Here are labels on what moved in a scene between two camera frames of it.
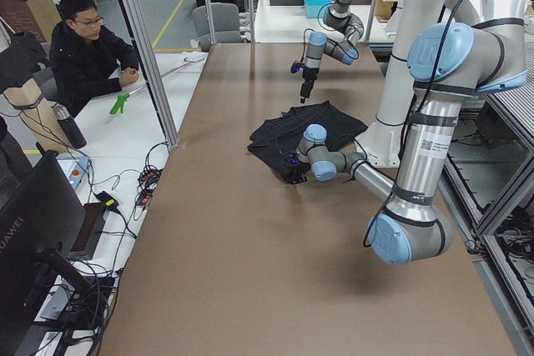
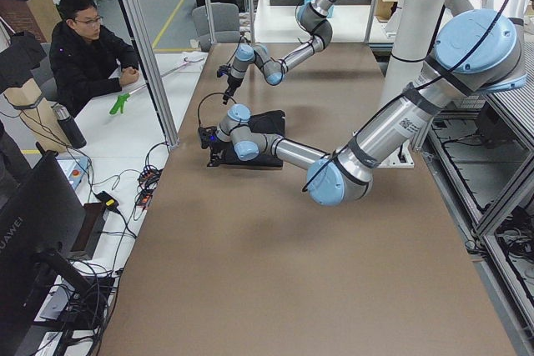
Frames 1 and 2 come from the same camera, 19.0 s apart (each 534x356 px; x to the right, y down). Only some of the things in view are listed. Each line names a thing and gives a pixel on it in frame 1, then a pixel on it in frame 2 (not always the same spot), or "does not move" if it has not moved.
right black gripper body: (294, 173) → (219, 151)
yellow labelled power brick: (108, 199) does not move
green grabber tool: (119, 103) does not move
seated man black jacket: (87, 58) does not move
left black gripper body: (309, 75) → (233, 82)
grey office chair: (226, 29) does not move
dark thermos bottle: (69, 126) does not move
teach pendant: (73, 167) does not move
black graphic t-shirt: (274, 141) → (268, 122)
